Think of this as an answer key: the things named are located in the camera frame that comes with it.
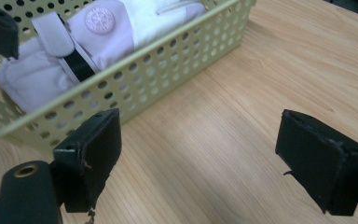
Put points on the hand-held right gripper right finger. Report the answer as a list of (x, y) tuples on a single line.
[(313, 158)]

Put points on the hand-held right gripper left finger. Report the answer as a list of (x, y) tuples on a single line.
[(93, 158)]

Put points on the lilac glove with round badge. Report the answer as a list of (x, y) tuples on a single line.
[(105, 46)]

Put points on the pale green perforated basket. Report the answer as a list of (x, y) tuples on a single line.
[(155, 47)]

